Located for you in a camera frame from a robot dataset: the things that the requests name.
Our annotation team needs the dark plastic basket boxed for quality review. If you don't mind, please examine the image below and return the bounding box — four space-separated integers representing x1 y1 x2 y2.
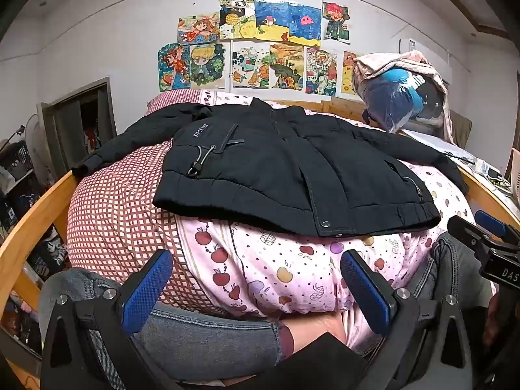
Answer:
0 140 29 179

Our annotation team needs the red checked quilt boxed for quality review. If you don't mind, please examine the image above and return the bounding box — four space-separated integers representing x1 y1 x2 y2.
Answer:
66 89 228 318

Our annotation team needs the black padded jacket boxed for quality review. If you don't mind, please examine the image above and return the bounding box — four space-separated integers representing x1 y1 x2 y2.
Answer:
71 97 470 238

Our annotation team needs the person's right leg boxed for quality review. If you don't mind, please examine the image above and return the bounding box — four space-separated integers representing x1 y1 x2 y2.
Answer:
353 231 494 358

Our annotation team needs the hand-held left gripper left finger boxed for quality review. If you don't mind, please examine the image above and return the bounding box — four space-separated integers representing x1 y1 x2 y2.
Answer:
41 249 183 390

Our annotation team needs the clear plastic bag of clothes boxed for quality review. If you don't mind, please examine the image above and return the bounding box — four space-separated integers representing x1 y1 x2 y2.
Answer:
363 65 448 133

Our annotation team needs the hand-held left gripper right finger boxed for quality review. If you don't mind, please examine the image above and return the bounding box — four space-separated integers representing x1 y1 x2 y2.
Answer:
340 250 488 390

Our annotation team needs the wooden bed frame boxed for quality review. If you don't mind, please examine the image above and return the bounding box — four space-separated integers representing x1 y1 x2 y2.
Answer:
0 98 520 374

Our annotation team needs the white standing fan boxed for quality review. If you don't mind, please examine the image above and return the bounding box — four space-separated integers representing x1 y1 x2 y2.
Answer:
24 114 49 171

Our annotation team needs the person's black garment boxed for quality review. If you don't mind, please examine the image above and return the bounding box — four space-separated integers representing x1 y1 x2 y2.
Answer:
219 331 391 390

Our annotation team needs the grey wooden wardrobe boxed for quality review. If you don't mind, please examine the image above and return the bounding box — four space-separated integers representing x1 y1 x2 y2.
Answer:
36 76 118 175

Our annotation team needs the olive cloth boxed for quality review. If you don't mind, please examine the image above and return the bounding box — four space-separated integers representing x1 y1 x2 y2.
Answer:
449 111 472 147

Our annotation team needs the pink fruit print bedding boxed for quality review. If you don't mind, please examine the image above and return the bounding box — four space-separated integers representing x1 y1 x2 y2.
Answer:
175 89 478 354

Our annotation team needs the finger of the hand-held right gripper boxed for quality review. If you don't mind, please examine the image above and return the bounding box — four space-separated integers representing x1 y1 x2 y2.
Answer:
474 210 509 237
447 215 493 253

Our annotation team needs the pink floral cloth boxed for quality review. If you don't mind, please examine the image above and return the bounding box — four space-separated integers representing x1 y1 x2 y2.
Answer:
353 51 453 143

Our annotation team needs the group of colourful wall drawings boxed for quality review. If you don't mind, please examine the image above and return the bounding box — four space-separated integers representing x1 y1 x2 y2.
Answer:
158 0 366 96

